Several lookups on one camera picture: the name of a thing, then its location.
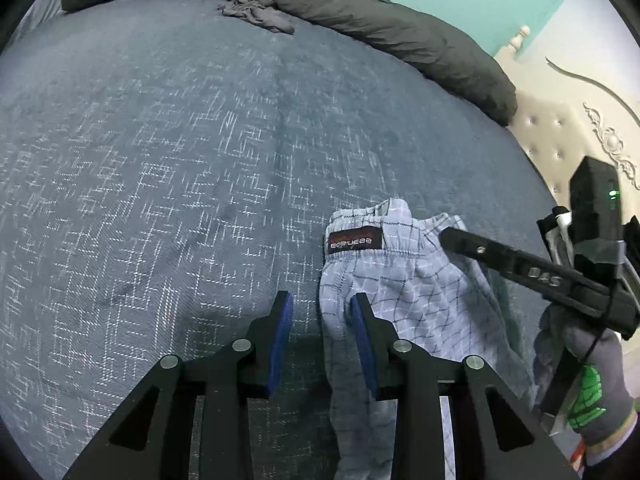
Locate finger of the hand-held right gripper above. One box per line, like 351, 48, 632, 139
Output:
437, 226, 526, 277

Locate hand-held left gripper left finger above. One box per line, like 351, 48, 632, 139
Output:
62, 291, 296, 480

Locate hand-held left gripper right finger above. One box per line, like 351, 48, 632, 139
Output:
349, 292, 581, 480

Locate pale checked shorts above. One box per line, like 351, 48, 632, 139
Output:
320, 199, 543, 480

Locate cream tufted headboard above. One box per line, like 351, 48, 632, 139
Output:
492, 25, 640, 241

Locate blue-grey patterned bed blanket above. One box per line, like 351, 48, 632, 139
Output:
0, 0, 561, 480

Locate dark grey duvet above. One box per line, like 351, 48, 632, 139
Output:
61, 0, 518, 127

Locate small crumpled grey garment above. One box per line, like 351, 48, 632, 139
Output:
216, 0, 297, 36

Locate pale bed sheet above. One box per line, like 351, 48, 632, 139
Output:
10, 0, 68, 46

